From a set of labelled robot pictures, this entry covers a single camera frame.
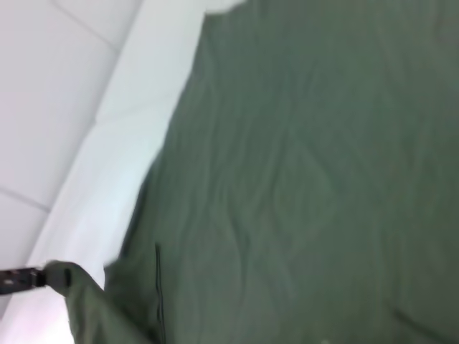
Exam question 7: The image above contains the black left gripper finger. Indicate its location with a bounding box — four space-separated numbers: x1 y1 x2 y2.
0 264 48 297

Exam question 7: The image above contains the dark green FREE t-shirt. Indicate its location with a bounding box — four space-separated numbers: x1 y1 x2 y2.
44 0 459 344

